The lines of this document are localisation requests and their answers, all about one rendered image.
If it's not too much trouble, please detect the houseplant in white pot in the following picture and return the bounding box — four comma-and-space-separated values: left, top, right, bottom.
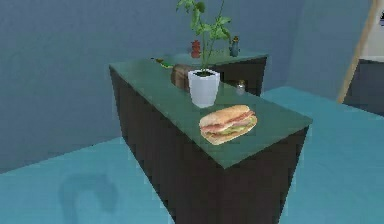
175, 0, 233, 109

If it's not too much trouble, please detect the tan wooden door frame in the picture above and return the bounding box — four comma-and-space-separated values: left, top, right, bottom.
336, 0, 384, 104

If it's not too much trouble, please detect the small glass salt shaker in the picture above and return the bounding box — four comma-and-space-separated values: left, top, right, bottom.
235, 79, 247, 96

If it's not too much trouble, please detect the brown bread loaf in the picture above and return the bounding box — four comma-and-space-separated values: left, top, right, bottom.
170, 63, 201, 93

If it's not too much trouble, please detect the ham and lettuce sandwich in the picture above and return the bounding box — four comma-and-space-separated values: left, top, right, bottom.
198, 104, 258, 146

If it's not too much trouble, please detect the green and yellow flat object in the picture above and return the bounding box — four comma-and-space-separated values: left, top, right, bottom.
150, 57, 175, 70

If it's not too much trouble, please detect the dark counter with green top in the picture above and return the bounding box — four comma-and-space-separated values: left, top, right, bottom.
108, 49, 314, 224

